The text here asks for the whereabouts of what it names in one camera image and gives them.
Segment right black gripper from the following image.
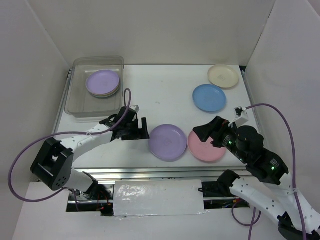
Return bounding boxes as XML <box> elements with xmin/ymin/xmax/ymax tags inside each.
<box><xmin>191</xmin><ymin>114</ymin><xmax>248</xmax><ymax>162</ymax></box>

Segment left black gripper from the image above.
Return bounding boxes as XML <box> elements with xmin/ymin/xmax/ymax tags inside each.
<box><xmin>121</xmin><ymin>117</ymin><xmax>150</xmax><ymax>141</ymax></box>

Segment pink plate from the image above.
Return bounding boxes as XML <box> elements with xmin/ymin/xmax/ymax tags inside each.
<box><xmin>187</xmin><ymin>131</ymin><xmax>226</xmax><ymax>163</ymax></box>

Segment purple plate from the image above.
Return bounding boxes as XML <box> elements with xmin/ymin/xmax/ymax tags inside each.
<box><xmin>148</xmin><ymin>124</ymin><xmax>187</xmax><ymax>162</ymax></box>
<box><xmin>85</xmin><ymin>70</ymin><xmax>120</xmax><ymax>94</ymax></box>

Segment blue plate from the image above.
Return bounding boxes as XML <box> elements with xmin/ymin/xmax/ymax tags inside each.
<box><xmin>192</xmin><ymin>84</ymin><xmax>227</xmax><ymax>113</ymax></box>

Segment yellow plate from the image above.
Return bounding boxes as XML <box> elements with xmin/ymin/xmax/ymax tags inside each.
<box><xmin>88</xmin><ymin>90</ymin><xmax>118</xmax><ymax>96</ymax></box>

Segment cream plate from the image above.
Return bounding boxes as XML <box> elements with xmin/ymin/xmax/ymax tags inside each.
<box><xmin>207</xmin><ymin>64</ymin><xmax>239</xmax><ymax>89</ymax></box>

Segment white strawberry pattern plate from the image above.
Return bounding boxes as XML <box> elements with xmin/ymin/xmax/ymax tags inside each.
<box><xmin>91</xmin><ymin>94</ymin><xmax>116</xmax><ymax>99</ymax></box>

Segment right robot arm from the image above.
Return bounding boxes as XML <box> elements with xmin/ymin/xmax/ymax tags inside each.
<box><xmin>192</xmin><ymin>116</ymin><xmax>320</xmax><ymax>240</ymax></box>

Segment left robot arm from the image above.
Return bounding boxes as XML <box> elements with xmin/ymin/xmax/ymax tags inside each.
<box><xmin>30</xmin><ymin>106</ymin><xmax>150</xmax><ymax>200</ymax></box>

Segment clear plastic bin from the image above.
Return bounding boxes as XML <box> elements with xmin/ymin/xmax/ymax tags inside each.
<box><xmin>65</xmin><ymin>56</ymin><xmax>125</xmax><ymax>118</ymax></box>

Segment white foil cover panel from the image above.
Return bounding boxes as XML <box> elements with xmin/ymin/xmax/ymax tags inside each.
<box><xmin>113</xmin><ymin>180</ymin><xmax>205</xmax><ymax>217</ymax></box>

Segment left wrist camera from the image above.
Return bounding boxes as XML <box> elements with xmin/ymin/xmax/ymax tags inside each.
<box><xmin>129</xmin><ymin>105</ymin><xmax>140</xmax><ymax>114</ymax></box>

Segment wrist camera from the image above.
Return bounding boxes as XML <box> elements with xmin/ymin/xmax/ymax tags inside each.
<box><xmin>129</xmin><ymin>105</ymin><xmax>140</xmax><ymax>114</ymax></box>
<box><xmin>228</xmin><ymin>106</ymin><xmax>249</xmax><ymax>128</ymax></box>

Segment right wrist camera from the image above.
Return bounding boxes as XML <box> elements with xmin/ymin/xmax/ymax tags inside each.
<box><xmin>228</xmin><ymin>106</ymin><xmax>249</xmax><ymax>128</ymax></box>

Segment aluminium front rail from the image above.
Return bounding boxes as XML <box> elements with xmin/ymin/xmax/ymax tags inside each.
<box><xmin>75</xmin><ymin>166</ymin><xmax>251</xmax><ymax>182</ymax></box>

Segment aluminium rail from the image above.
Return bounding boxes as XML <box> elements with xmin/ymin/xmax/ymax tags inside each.
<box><xmin>75</xmin><ymin>166</ymin><xmax>251</xmax><ymax>182</ymax></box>
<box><xmin>240</xmin><ymin>65</ymin><xmax>263</xmax><ymax>131</ymax></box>

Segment right side aluminium rail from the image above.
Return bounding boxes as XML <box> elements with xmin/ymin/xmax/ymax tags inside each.
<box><xmin>240</xmin><ymin>65</ymin><xmax>263</xmax><ymax>131</ymax></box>

